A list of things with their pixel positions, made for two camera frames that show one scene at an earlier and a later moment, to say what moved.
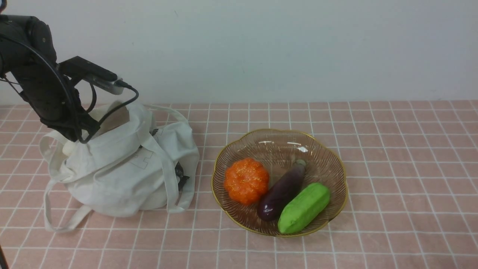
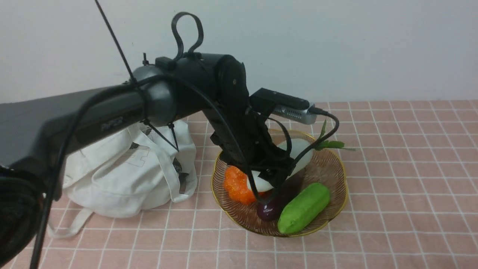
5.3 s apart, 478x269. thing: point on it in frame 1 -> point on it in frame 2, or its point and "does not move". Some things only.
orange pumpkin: [246, 181] does not move
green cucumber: [303, 210] does not move
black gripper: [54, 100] -> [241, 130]
